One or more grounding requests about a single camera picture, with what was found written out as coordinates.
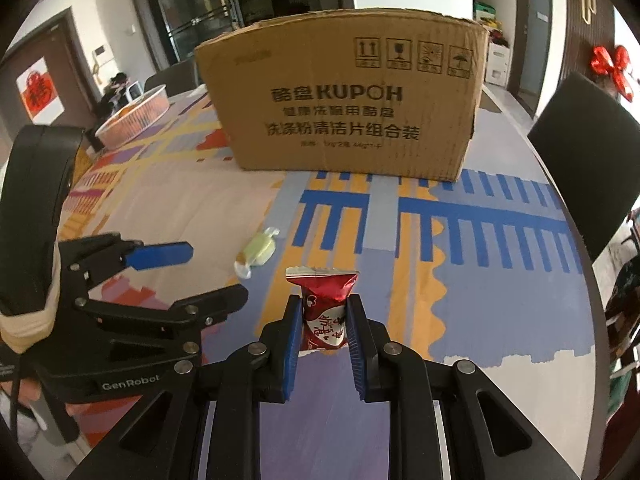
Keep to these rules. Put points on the red wall poster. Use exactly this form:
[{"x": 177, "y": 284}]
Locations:
[{"x": 39, "y": 90}]

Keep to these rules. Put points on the printed tablecloth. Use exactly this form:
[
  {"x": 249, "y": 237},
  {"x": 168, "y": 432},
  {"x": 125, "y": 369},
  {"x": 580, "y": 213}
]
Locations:
[{"x": 475, "y": 285}]

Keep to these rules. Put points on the green printed cloth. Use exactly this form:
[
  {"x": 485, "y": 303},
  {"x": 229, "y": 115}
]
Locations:
[{"x": 625, "y": 310}]

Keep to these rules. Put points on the pink plastic basket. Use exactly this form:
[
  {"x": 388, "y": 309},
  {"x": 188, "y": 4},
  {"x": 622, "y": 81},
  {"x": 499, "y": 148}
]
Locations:
[{"x": 132, "y": 120}]

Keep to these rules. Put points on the white wall panel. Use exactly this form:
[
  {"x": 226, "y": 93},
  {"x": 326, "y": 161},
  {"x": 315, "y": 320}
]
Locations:
[{"x": 101, "y": 55}]

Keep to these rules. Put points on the white storage shelf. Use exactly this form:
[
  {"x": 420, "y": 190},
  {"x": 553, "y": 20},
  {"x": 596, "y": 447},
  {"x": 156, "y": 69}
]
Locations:
[{"x": 495, "y": 55}]

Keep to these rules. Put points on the grey door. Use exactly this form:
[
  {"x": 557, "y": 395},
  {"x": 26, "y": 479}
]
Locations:
[{"x": 540, "y": 25}]

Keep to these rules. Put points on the brown cardboard box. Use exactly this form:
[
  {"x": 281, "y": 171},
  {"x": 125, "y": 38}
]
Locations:
[{"x": 340, "y": 110}]

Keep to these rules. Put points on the black chair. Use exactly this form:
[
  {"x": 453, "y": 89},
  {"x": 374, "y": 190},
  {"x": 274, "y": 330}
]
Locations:
[
  {"x": 175, "y": 80},
  {"x": 585, "y": 160}
]

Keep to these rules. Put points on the light green wrapped candy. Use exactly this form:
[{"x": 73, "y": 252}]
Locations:
[{"x": 257, "y": 252}]

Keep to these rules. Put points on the glass sliding door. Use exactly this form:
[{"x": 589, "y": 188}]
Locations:
[{"x": 225, "y": 5}]

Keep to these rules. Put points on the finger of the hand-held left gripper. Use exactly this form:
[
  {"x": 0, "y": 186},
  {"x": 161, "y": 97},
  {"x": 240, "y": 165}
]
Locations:
[
  {"x": 160, "y": 255},
  {"x": 200, "y": 310}
]

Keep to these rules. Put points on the red foil bow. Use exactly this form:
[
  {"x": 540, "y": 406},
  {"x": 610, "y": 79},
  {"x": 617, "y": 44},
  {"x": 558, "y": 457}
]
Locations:
[{"x": 610, "y": 67}]

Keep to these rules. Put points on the person's left hand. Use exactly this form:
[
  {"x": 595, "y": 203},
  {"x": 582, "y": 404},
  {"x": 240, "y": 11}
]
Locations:
[{"x": 27, "y": 332}]

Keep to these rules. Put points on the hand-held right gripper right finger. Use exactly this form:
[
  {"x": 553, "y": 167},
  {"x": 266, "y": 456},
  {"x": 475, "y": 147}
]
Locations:
[{"x": 356, "y": 350}]

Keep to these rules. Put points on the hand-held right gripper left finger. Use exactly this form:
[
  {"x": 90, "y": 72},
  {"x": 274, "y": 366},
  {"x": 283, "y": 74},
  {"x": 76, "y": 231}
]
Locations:
[{"x": 292, "y": 350}]

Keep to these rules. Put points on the red white candy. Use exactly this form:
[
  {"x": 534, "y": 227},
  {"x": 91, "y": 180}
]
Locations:
[{"x": 325, "y": 310}]

